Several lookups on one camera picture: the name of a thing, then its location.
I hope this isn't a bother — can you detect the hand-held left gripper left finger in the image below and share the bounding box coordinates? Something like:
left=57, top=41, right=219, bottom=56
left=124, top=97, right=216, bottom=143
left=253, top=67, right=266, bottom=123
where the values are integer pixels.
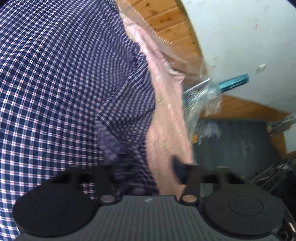
left=54, top=164, right=122, bottom=205

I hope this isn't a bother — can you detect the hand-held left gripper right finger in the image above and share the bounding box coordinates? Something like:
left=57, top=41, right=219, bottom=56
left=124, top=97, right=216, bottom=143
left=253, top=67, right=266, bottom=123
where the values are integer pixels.
left=172, top=155, right=242, bottom=206

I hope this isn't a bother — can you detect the navy plaid shirt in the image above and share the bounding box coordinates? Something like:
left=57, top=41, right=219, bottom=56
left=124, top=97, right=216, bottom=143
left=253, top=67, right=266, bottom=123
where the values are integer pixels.
left=0, top=0, right=162, bottom=241

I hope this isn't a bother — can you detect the pink bear-print quilt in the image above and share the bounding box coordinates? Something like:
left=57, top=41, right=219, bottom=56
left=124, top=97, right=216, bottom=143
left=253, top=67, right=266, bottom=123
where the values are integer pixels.
left=121, top=16, right=195, bottom=196

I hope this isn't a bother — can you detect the dark grey mat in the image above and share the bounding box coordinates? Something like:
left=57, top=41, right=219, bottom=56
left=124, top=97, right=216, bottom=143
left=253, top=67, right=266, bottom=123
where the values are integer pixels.
left=192, top=119, right=286, bottom=186

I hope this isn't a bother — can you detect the clear bubble wrap sheet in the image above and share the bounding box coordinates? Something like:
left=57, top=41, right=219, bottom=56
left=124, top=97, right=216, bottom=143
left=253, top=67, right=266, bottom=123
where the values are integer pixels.
left=118, top=5, right=223, bottom=139

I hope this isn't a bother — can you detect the wooden board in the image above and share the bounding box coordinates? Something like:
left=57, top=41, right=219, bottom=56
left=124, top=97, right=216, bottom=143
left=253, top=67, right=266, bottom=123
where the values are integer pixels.
left=198, top=95, right=289, bottom=154

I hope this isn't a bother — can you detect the teal object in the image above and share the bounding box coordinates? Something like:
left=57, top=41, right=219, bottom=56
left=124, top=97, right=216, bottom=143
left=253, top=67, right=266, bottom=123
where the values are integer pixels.
left=217, top=73, right=250, bottom=92

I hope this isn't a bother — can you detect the wooden headboard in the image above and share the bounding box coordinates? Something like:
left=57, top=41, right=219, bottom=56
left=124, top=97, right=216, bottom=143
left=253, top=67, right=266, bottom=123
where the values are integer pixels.
left=114, top=0, right=205, bottom=77

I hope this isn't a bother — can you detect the black wire rack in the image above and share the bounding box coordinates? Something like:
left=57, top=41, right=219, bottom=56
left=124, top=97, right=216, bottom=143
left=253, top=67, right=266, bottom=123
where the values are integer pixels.
left=251, top=154, right=296, bottom=194

